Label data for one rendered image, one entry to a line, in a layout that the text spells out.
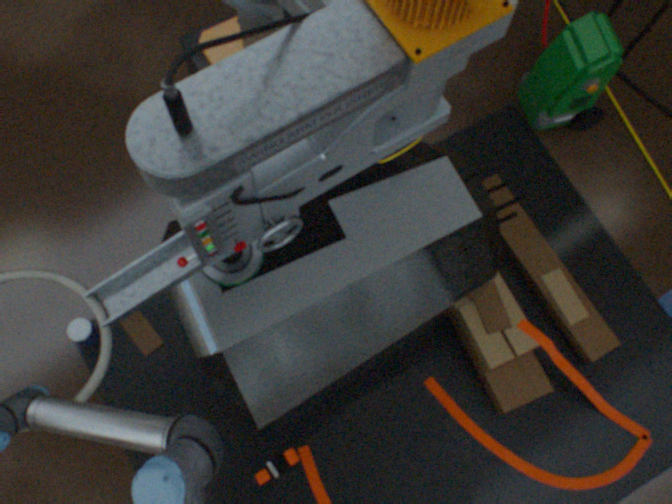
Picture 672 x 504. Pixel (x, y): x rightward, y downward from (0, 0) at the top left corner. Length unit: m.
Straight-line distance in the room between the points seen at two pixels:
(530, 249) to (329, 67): 1.89
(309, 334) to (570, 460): 1.40
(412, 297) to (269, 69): 1.11
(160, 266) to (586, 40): 2.10
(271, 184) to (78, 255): 1.77
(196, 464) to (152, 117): 0.75
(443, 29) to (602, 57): 1.70
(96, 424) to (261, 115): 0.82
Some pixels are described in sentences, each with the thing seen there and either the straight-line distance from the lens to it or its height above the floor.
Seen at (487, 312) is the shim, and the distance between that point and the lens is 3.04.
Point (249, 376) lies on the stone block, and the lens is 2.37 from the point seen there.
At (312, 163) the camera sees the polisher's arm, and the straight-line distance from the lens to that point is 1.87.
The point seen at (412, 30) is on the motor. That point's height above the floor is 1.76.
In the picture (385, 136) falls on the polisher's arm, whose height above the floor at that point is 1.29.
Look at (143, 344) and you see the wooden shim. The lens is 3.23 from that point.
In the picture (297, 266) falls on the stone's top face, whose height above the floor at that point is 0.87.
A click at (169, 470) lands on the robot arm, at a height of 1.64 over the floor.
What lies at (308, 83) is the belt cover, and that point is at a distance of 1.62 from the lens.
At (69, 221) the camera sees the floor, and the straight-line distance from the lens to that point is 3.54.
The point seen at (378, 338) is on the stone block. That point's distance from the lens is 2.47.
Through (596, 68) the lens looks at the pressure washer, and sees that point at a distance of 3.33.
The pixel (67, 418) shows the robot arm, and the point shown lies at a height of 1.37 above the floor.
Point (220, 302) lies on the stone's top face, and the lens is 2.33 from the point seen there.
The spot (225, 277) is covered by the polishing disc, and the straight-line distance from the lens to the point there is 2.32.
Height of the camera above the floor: 3.10
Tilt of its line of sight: 71 degrees down
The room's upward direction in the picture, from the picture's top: 4 degrees clockwise
